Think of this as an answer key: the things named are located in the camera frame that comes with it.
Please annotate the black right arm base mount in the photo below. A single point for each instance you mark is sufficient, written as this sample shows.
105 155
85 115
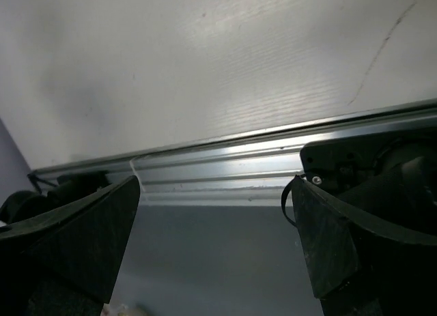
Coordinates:
374 167

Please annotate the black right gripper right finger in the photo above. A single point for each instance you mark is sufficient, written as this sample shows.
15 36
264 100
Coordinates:
359 263

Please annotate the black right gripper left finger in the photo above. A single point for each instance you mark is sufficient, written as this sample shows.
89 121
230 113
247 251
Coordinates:
66 261

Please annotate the aluminium table edge rail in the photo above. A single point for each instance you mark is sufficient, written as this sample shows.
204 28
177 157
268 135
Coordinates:
248 169

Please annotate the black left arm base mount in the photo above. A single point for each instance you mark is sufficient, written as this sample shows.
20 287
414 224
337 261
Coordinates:
25 204

